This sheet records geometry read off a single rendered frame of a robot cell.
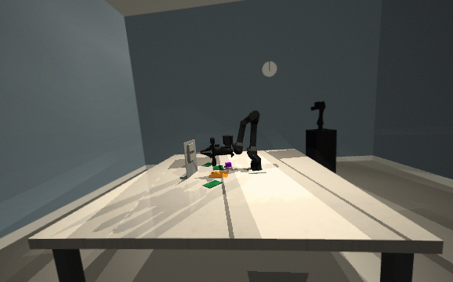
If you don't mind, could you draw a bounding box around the orange square patch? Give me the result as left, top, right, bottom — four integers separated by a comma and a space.
209, 171, 229, 178

